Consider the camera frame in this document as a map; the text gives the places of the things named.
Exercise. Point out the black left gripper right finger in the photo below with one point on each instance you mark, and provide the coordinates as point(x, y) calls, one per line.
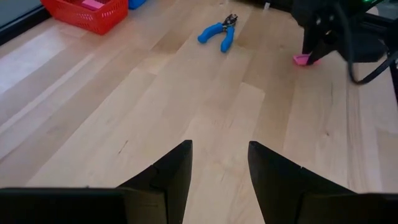
point(311, 199)

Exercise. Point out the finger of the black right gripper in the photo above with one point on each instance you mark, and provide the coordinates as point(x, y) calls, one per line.
point(325, 49)
point(308, 40)

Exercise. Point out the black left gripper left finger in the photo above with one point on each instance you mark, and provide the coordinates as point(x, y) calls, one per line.
point(93, 205)

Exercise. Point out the pink eraser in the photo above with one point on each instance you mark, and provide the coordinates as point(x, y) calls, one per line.
point(300, 59)
point(92, 4)

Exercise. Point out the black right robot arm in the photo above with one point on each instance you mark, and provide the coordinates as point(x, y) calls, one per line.
point(370, 46)

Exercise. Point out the blue plastic bin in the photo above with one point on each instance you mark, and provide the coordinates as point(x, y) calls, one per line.
point(135, 3)

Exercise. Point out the red plastic bin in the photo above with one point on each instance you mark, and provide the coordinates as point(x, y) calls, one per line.
point(93, 20)

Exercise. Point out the black aluminium frame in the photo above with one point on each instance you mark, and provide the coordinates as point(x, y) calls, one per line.
point(18, 26)

